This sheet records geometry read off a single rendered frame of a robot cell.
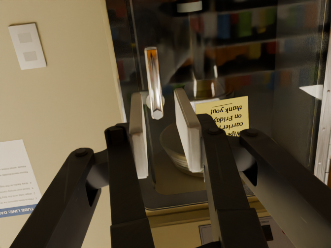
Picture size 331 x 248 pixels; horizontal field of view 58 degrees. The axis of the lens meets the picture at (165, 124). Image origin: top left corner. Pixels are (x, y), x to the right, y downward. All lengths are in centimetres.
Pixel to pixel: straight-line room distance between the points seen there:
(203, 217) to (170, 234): 6
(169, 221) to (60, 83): 53
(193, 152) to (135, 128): 3
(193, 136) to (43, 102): 79
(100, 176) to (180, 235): 37
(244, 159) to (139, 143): 6
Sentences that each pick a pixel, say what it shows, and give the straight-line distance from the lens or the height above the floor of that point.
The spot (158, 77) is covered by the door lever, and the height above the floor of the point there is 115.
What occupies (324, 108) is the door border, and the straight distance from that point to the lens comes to 50.
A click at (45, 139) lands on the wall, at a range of 97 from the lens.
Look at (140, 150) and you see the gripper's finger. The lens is 16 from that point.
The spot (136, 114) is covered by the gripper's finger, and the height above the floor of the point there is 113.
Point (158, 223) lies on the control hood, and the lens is 52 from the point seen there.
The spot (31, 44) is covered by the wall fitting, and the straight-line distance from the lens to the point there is 89.
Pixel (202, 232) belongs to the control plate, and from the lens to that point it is 52.
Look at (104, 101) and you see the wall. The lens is 89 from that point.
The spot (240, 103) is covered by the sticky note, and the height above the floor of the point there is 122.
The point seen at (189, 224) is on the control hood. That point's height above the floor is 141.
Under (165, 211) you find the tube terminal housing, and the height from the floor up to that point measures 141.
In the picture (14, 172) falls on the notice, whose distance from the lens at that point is 106.
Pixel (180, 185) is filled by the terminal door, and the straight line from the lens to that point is 49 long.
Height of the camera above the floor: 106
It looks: 24 degrees up
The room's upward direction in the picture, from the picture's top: 173 degrees clockwise
